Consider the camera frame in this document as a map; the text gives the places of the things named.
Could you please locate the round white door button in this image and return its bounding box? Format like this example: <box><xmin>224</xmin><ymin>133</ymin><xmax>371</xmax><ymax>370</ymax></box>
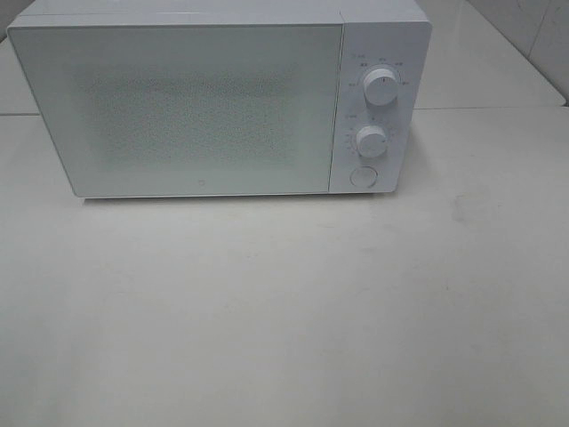
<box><xmin>349</xmin><ymin>166</ymin><xmax>378</xmax><ymax>189</ymax></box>

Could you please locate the white microwave knob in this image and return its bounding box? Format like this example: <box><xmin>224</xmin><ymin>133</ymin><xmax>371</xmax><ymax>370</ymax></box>
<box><xmin>362</xmin><ymin>66</ymin><xmax>399</xmax><ymax>107</ymax></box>
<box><xmin>356</xmin><ymin>125</ymin><xmax>388</xmax><ymax>158</ymax></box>

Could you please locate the white microwave door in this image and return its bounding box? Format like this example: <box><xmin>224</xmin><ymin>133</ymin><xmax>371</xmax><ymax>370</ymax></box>
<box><xmin>10</xmin><ymin>25</ymin><xmax>342</xmax><ymax>198</ymax></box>

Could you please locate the white microwave oven body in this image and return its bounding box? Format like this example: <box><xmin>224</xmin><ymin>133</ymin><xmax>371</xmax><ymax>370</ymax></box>
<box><xmin>6</xmin><ymin>1</ymin><xmax>432</xmax><ymax>197</ymax></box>

